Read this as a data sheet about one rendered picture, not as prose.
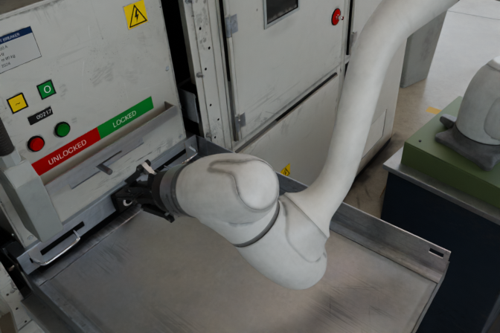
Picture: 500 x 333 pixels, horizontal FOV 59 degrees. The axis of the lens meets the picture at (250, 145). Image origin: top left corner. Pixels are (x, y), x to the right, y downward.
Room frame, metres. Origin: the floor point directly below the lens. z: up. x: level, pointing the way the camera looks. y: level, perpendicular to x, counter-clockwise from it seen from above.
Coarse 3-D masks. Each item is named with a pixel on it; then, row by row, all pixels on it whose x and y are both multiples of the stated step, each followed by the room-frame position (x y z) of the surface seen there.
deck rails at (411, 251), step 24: (216, 144) 0.98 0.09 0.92; (288, 192) 0.81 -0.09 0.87; (336, 216) 0.72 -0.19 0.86; (360, 216) 0.68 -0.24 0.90; (360, 240) 0.65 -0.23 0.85; (384, 240) 0.64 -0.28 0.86; (408, 240) 0.61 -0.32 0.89; (408, 264) 0.58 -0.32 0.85; (432, 264) 0.57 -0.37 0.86; (48, 288) 0.59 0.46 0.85; (72, 312) 0.53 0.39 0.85
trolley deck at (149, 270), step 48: (144, 240) 0.71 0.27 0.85; (192, 240) 0.70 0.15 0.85; (336, 240) 0.66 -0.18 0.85; (96, 288) 0.58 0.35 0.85; (144, 288) 0.57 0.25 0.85; (192, 288) 0.56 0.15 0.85; (240, 288) 0.55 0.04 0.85; (288, 288) 0.55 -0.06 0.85; (336, 288) 0.54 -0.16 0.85; (384, 288) 0.53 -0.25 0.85; (432, 288) 0.52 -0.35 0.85
